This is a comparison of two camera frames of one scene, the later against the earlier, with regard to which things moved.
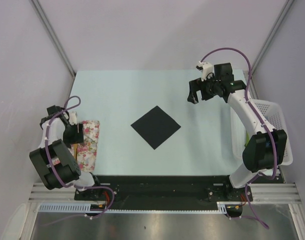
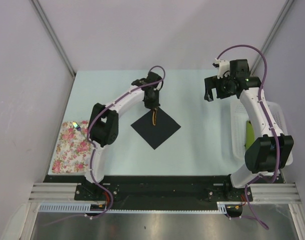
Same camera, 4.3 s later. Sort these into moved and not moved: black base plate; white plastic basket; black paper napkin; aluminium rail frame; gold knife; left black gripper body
Moved: gold knife; left black gripper body
Not moved: black paper napkin; aluminium rail frame; black base plate; white plastic basket
